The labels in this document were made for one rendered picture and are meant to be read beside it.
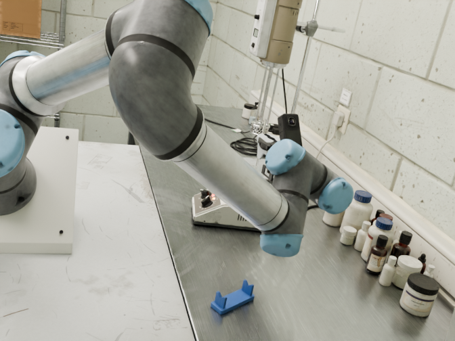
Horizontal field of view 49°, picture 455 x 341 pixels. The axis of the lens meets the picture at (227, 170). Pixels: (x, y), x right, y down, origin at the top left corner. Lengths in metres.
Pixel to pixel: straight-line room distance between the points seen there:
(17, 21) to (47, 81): 2.33
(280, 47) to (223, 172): 0.93
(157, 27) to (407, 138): 0.99
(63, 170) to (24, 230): 0.16
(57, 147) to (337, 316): 0.73
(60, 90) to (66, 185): 0.31
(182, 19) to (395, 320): 0.78
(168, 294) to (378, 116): 0.92
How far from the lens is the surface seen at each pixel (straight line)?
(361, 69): 1.78
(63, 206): 1.17
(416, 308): 1.21
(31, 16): 3.26
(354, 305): 1.17
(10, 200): 1.12
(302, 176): 0.95
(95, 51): 0.83
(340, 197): 1.02
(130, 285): 1.07
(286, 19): 1.63
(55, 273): 1.10
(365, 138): 1.70
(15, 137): 0.98
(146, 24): 0.70
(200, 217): 1.31
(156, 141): 0.68
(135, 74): 0.66
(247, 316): 1.04
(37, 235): 1.15
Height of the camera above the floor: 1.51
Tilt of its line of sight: 21 degrees down
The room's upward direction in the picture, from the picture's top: 11 degrees clockwise
